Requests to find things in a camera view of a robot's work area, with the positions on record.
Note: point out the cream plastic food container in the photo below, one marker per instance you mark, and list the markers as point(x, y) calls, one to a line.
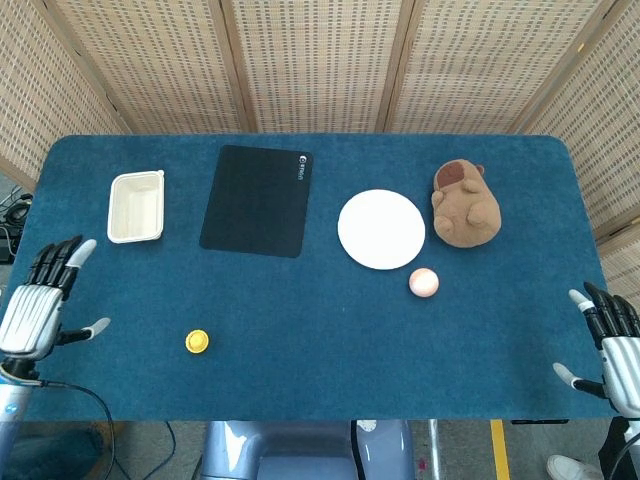
point(135, 210)

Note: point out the yellow round plastic cup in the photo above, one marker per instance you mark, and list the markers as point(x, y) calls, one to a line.
point(205, 345)

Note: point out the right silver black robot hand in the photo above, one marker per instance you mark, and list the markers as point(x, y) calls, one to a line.
point(622, 360)

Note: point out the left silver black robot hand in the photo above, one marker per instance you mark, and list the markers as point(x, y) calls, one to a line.
point(30, 315)

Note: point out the white round plate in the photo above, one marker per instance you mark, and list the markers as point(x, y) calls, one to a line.
point(381, 230)

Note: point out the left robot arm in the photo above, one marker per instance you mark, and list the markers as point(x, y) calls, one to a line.
point(12, 400)

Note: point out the brown capybara plush toy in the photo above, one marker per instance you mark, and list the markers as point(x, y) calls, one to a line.
point(467, 215)

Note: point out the blue table cloth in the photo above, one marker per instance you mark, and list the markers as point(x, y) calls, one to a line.
point(310, 350)

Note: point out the metal table leg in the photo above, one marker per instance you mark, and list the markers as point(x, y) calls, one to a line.
point(434, 450)

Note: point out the white shoe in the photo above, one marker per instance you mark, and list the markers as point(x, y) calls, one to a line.
point(570, 470)

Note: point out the pale pink ball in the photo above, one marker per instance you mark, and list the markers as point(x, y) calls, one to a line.
point(424, 283)

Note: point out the blue grey robot torso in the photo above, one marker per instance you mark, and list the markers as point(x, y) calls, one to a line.
point(300, 450)

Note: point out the black mouse pad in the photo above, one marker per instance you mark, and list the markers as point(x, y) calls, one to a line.
point(255, 205)

